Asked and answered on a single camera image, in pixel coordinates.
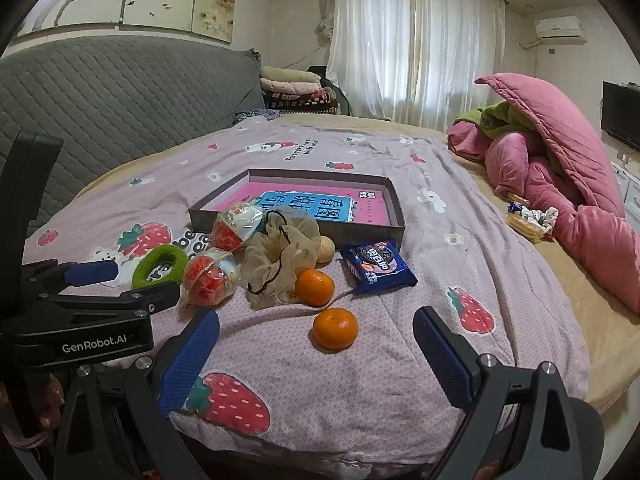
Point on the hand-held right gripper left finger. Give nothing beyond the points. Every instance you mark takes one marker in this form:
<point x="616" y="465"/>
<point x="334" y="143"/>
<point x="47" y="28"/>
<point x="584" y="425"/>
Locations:
<point x="190" y="365"/>

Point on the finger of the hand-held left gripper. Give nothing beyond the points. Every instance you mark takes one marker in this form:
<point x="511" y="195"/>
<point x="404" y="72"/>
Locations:
<point x="90" y="272"/>
<point x="150" y="297"/>

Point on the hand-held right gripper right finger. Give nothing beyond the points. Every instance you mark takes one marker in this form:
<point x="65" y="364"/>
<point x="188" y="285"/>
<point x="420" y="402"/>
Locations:
<point x="445" y="360"/>

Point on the red white toy egg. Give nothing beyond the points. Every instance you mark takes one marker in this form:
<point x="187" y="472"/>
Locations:
<point x="207" y="277"/>

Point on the red snack bag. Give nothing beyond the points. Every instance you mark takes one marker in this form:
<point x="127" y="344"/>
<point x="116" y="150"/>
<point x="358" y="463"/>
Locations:
<point x="232" y="230"/>

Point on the blue cookie packet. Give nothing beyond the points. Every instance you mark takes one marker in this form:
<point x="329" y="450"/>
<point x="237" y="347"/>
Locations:
<point x="380" y="267"/>

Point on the mandarin orange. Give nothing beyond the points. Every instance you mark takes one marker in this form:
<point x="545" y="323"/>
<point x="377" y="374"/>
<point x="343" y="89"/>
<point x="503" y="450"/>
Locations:
<point x="335" y="328"/>
<point x="315" y="286"/>

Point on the grey shallow cardboard box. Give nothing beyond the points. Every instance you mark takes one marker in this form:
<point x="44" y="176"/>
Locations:
<point x="365" y="235"/>

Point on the beige mesh bath pouf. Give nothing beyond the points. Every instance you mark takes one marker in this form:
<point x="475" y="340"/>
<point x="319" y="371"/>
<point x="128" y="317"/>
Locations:
<point x="295" y="240"/>

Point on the walnut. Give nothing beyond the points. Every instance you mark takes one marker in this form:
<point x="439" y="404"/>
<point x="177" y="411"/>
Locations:
<point x="327" y="250"/>

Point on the person's left hand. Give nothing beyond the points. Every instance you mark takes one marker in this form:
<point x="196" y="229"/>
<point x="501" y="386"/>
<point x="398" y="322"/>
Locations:
<point x="50" y="402"/>

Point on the strawberry printed lilac blanket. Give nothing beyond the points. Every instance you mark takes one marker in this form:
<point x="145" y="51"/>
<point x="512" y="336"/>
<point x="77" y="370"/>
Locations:
<point x="350" y="400"/>

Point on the yellow wafer packet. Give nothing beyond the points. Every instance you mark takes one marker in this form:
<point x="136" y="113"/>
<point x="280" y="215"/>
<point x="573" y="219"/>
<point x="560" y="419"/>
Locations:
<point x="525" y="227"/>

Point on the blue candy wrapper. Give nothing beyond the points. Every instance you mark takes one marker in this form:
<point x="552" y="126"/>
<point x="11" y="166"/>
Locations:
<point x="514" y="207"/>

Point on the grey pillow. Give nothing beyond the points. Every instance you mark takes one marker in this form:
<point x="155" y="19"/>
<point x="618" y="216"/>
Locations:
<point x="125" y="105"/>

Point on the small yellow snack packet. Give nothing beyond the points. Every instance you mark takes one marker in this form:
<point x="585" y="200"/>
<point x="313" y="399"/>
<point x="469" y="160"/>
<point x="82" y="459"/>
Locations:
<point x="515" y="196"/>

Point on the blue booklet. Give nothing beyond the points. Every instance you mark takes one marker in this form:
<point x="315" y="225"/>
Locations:
<point x="310" y="205"/>

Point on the blue patterned cloth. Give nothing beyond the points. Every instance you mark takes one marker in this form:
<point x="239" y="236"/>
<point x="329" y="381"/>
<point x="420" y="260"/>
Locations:
<point x="250" y="112"/>

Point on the folded blankets stack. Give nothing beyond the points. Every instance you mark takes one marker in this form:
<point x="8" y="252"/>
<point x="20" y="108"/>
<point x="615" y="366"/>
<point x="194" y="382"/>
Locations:
<point x="300" y="102"/>

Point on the green blanket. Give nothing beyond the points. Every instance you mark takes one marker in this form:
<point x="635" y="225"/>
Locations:
<point x="500" y="112"/>

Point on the white cabinet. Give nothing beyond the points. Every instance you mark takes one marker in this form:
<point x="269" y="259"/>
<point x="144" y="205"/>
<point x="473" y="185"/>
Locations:
<point x="630" y="185"/>

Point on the pink folded blanket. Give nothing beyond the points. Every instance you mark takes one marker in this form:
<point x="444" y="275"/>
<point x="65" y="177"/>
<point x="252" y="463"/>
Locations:
<point x="295" y="87"/>

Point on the cream folded blanket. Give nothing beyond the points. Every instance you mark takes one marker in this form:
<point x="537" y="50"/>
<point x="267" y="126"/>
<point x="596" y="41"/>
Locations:
<point x="287" y="74"/>

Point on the pink quilt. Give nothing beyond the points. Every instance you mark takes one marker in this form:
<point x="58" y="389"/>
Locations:
<point x="565" y="125"/>

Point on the dark clothing pile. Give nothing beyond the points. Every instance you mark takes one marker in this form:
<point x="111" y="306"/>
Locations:
<point x="325" y="72"/>

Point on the black television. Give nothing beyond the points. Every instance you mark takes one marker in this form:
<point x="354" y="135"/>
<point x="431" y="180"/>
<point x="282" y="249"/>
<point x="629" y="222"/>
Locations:
<point x="622" y="110"/>

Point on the white sheer curtain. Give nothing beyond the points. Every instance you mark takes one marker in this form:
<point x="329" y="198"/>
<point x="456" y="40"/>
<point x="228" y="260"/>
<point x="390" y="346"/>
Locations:
<point x="415" y="50"/>

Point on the white air conditioner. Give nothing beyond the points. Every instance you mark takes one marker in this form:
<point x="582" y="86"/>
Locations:
<point x="560" y="27"/>

